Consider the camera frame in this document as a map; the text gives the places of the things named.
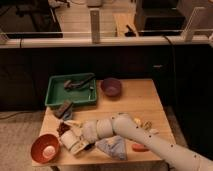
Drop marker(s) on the white paper cup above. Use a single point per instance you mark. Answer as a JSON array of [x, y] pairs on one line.
[[70, 141]]

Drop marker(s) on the red bowl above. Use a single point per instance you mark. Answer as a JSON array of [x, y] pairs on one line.
[[40, 144]]

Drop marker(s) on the grey brown block toy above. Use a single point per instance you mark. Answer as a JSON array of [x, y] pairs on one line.
[[64, 111]]

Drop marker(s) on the white egg-shaped object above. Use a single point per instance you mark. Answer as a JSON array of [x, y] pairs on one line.
[[49, 152]]

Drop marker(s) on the red sausage toy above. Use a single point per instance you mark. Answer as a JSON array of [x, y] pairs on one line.
[[139, 147]]

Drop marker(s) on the green plastic tray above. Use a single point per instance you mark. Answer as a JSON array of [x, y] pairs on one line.
[[82, 96]]

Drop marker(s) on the blue cloth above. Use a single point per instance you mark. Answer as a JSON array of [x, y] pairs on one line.
[[116, 148]]

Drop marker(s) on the purple bowl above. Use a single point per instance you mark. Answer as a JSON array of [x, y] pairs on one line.
[[111, 87]]

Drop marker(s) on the dark red grapes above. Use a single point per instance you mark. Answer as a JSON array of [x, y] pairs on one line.
[[62, 128]]

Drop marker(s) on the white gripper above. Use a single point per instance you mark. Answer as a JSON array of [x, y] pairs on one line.
[[89, 132]]

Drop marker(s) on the dark utensil in tray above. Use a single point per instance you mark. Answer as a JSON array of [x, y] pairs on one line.
[[68, 85]]

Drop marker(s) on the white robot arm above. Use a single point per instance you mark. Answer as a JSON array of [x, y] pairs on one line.
[[123, 125]]

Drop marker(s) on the white metal railing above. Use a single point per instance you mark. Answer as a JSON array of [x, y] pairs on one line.
[[94, 38]]

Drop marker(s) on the yellow toy food pieces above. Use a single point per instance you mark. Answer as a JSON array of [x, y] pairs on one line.
[[146, 126]]

